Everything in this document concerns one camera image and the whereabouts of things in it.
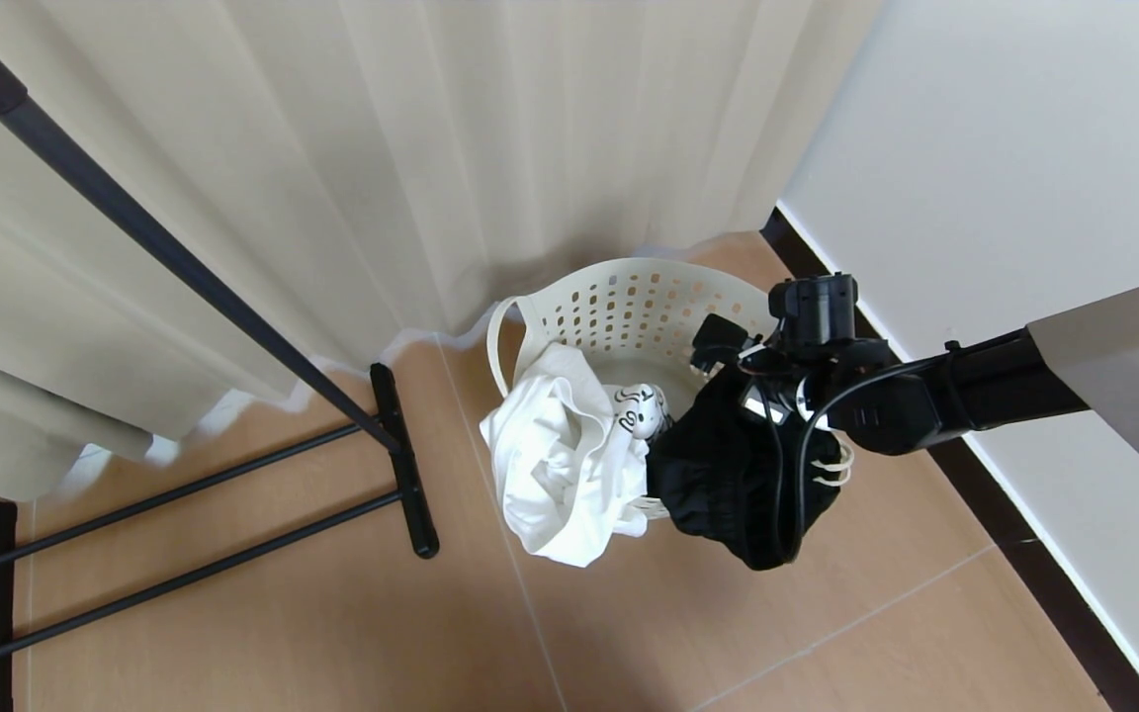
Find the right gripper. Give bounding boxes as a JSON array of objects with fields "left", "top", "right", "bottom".
[{"left": 731, "top": 346, "right": 824, "bottom": 428}]

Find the black garment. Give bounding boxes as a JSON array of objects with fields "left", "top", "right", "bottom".
[{"left": 647, "top": 364, "right": 843, "bottom": 573}]

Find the white printed garment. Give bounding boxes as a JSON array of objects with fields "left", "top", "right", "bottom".
[{"left": 479, "top": 343, "right": 674, "bottom": 569}]

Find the white laundry basket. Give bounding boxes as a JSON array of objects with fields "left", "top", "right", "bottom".
[{"left": 485, "top": 257, "right": 855, "bottom": 522}]

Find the black clothes rack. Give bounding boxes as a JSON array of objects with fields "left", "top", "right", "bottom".
[{"left": 0, "top": 0, "right": 440, "bottom": 712}]

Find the beige curtain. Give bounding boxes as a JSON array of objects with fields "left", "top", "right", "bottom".
[
  {"left": 0, "top": 0, "right": 887, "bottom": 438},
  {"left": 0, "top": 341, "right": 156, "bottom": 510}
]

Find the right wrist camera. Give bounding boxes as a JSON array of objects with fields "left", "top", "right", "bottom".
[{"left": 690, "top": 313, "right": 760, "bottom": 379}]

